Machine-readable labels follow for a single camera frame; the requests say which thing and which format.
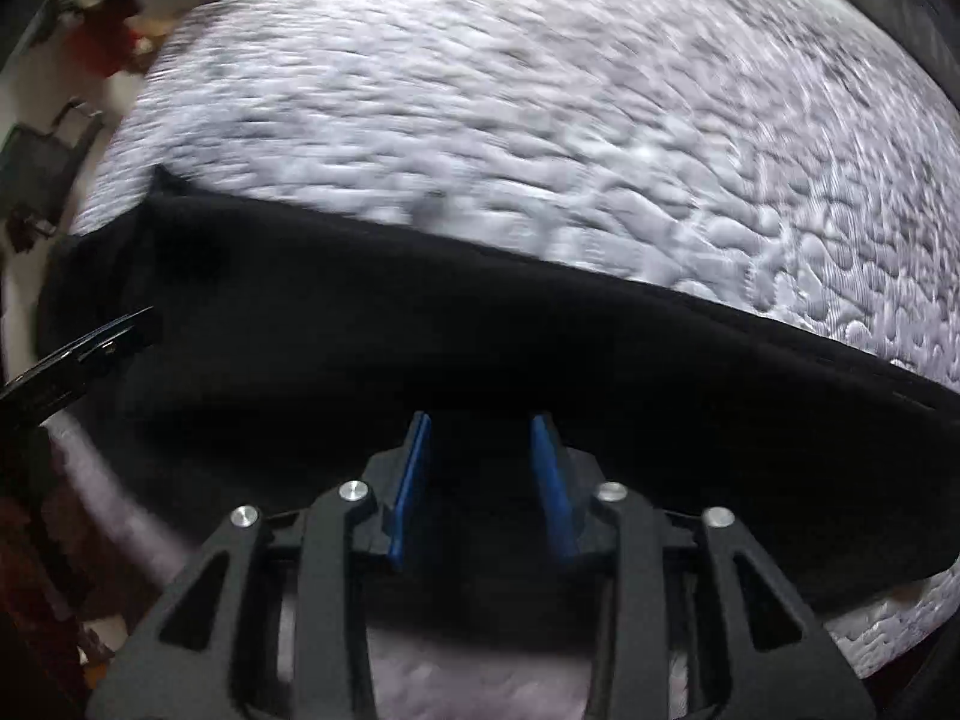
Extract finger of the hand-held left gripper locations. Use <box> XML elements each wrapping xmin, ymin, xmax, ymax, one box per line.
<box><xmin>0</xmin><ymin>305</ymin><xmax>164</xmax><ymax>432</ymax></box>

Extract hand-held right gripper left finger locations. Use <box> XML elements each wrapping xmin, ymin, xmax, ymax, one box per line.
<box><xmin>85</xmin><ymin>411</ymin><xmax>434</xmax><ymax>720</ymax></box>

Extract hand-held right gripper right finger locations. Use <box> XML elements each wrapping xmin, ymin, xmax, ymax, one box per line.
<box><xmin>529</xmin><ymin>411</ymin><xmax>880</xmax><ymax>720</ymax></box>

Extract black pants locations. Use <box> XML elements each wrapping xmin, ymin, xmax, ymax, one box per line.
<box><xmin>37</xmin><ymin>165</ymin><xmax>960</xmax><ymax>616</ymax></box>

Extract brown wooden dresser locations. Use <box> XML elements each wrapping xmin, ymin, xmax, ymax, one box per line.
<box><xmin>0</xmin><ymin>427</ymin><xmax>102</xmax><ymax>720</ymax></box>

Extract red object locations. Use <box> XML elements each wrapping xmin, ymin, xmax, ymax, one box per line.
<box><xmin>64</xmin><ymin>0</ymin><xmax>162</xmax><ymax>80</ymax></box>

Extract white quilted mattress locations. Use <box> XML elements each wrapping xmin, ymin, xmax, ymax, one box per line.
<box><xmin>0</xmin><ymin>0</ymin><xmax>960</xmax><ymax>720</ymax></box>

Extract black bag with handle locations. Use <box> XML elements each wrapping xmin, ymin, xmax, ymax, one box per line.
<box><xmin>0</xmin><ymin>99</ymin><xmax>104</xmax><ymax>239</ymax></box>

